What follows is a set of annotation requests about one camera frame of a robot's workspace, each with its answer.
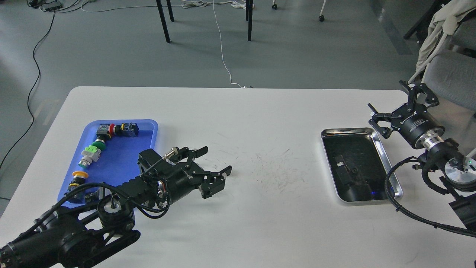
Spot shiny metal tray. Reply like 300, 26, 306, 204
320, 127, 392, 205

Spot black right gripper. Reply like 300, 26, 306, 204
367, 80, 445, 149

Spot black floor cable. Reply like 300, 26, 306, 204
0, 11, 56, 168

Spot black power strip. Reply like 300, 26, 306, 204
26, 0, 63, 12

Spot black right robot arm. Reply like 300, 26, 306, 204
369, 81, 476, 237

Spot grey office chair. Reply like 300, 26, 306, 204
420, 10, 476, 111

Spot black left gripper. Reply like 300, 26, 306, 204
158, 146, 232, 204

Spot yellow push button switch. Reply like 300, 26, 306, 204
64, 171, 89, 204

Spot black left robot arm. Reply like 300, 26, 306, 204
1, 147, 232, 268

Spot light green push button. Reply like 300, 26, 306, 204
78, 145, 102, 169

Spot red push button switch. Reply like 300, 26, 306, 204
96, 122, 139, 140

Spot white floor cable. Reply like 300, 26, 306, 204
81, 0, 255, 89

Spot black table legs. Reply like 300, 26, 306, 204
155, 0, 253, 43

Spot black square switch block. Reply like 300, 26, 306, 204
84, 187, 105, 204

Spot beige cloth on chair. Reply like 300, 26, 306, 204
408, 0, 476, 84

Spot dark green push button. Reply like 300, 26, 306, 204
91, 139, 106, 151

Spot blue plastic tray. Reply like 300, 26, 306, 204
57, 119, 159, 201

